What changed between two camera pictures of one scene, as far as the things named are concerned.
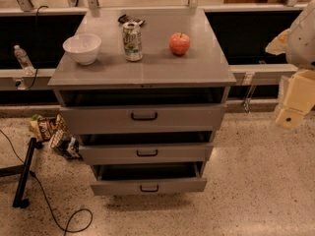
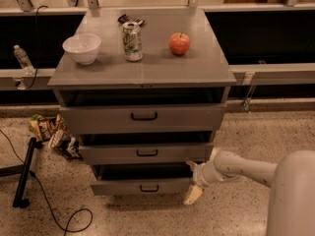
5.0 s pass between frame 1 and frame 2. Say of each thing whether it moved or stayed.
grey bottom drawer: stayed
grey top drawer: stayed
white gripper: moved
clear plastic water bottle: stayed
